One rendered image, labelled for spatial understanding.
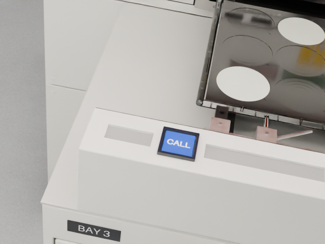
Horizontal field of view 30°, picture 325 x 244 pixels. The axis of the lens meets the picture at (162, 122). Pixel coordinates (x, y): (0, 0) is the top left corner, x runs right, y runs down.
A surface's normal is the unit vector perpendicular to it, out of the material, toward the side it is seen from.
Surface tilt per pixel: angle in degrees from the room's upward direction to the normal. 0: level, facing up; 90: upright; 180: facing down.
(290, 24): 0
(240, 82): 0
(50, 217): 90
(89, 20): 90
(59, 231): 90
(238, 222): 90
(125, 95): 0
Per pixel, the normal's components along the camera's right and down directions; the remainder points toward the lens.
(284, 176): 0.11, -0.73
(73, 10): -0.17, 0.66
